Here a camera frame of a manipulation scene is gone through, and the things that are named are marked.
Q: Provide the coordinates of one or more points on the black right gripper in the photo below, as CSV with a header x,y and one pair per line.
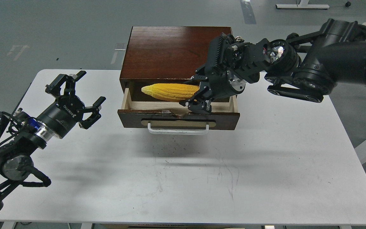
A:
x,y
231,64

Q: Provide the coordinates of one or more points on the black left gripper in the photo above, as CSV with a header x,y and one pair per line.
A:
x,y
61,116

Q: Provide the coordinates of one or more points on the yellow corn cob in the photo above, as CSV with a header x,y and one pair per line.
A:
x,y
170,92

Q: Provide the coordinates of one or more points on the wooden drawer with white handle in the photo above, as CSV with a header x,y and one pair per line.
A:
x,y
139,110

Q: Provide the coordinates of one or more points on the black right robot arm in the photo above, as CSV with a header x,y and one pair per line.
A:
x,y
305,67

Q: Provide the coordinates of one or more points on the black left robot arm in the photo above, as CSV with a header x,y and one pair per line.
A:
x,y
21,134

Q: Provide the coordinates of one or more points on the dark wooden cabinet box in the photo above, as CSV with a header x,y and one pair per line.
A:
x,y
166,53

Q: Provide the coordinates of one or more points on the white table base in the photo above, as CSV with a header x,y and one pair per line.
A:
x,y
302,4

